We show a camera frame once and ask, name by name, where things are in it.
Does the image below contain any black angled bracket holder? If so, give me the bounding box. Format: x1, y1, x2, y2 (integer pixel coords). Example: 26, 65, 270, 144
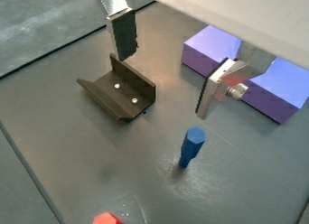
77, 53, 155, 122

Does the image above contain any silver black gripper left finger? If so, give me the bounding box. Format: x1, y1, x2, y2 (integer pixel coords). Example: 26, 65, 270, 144
96, 0, 137, 61

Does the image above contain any red block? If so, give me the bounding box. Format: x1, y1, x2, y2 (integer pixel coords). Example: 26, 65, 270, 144
92, 212, 124, 224

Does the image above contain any blue hexagonal peg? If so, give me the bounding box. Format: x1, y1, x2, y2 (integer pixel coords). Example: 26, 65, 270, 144
179, 126, 205, 168

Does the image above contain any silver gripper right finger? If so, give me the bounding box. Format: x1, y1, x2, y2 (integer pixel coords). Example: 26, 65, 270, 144
195, 42, 275, 119

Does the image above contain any purple board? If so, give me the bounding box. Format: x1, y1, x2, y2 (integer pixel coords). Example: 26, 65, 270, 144
180, 26, 309, 124

